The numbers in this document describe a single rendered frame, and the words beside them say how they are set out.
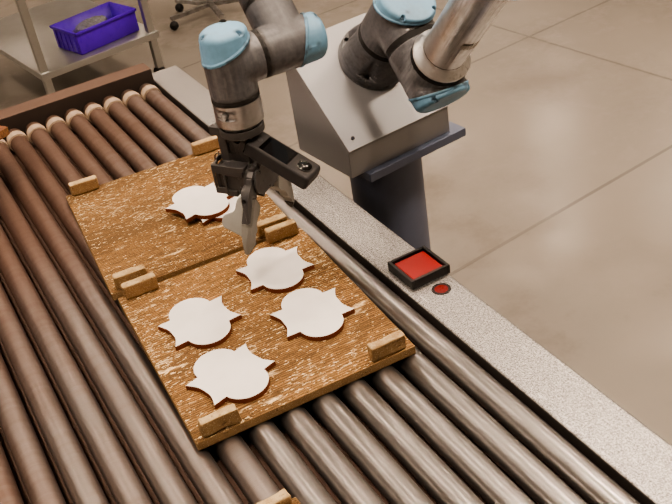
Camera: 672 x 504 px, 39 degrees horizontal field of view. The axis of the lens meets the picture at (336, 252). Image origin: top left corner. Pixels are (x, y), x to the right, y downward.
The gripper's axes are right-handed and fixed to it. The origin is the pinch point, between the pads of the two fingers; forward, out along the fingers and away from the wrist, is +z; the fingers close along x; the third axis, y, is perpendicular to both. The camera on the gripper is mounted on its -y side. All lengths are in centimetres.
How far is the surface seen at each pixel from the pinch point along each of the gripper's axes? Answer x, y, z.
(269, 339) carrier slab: 17.1, -7.2, 7.8
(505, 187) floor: -181, 22, 103
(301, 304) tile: 8.8, -8.6, 6.9
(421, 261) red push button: -9.4, -21.8, 8.5
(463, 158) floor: -199, 45, 103
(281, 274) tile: 2.3, -1.3, 7.0
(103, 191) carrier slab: -15, 51, 8
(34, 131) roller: -37, 90, 11
